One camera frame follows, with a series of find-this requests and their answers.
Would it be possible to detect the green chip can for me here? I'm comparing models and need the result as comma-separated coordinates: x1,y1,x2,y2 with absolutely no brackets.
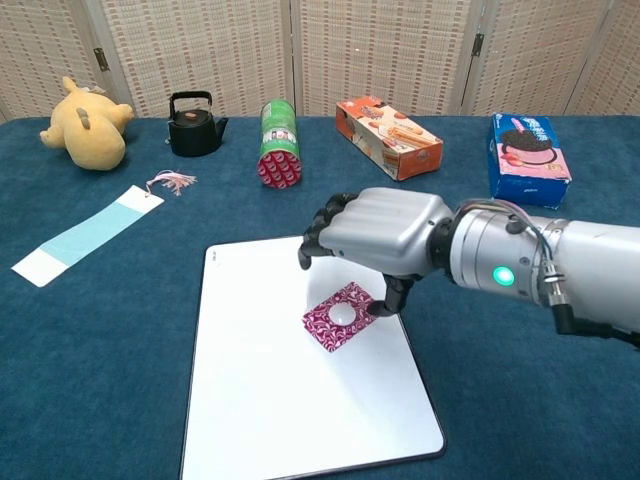
256,98,304,190

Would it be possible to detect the yellow plush toy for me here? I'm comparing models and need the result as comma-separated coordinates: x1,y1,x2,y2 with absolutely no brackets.
39,76,136,172

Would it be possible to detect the blue white tasselled bookmark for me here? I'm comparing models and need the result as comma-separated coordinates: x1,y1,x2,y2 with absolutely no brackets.
10,169,198,288

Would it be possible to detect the blue cookie box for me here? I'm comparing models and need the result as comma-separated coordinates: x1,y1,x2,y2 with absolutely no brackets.
487,112,572,210

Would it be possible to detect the orange biscuit box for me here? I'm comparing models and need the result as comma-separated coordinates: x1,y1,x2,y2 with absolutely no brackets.
335,96,445,182

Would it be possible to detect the small white disc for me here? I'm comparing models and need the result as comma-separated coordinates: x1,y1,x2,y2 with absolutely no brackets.
327,303,356,327

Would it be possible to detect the woven folding screen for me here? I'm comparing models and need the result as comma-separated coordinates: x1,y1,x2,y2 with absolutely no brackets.
0,0,640,121

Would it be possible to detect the pink patterned card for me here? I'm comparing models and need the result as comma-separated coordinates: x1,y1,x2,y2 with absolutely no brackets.
301,281,377,354

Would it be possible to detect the blue table cloth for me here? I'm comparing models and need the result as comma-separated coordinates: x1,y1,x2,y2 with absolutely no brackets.
0,115,640,480

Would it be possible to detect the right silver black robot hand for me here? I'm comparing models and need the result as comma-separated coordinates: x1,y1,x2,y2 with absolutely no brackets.
297,187,456,319

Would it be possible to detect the black cast iron teapot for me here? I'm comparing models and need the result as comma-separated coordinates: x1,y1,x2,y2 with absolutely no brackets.
167,90,230,158

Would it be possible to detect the white magnetic board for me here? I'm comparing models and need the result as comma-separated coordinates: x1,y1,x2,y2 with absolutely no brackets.
179,235,446,480

